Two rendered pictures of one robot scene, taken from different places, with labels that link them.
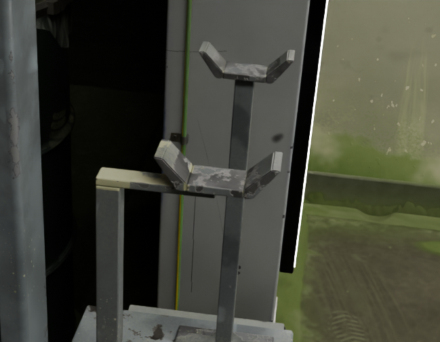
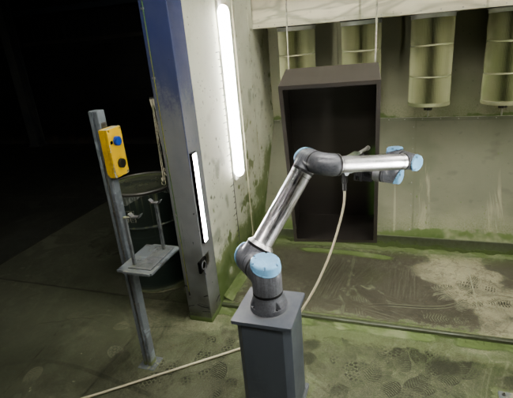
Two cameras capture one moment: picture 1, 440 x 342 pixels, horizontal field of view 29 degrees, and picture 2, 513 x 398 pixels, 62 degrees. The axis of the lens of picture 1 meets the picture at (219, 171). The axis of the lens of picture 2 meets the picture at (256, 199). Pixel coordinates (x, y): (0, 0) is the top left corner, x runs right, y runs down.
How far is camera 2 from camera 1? 1.87 m
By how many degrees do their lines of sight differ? 15
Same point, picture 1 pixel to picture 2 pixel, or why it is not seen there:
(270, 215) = (196, 230)
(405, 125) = not seen: hidden behind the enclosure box
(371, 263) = (282, 254)
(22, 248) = (122, 229)
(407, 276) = (292, 257)
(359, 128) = not seen: hidden behind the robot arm
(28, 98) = (121, 208)
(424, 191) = not seen: hidden behind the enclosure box
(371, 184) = (288, 230)
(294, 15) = (190, 189)
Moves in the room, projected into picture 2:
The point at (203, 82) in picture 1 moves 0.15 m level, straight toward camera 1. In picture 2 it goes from (178, 203) to (169, 212)
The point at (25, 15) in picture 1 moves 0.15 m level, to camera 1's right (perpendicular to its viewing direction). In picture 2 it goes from (118, 197) to (144, 197)
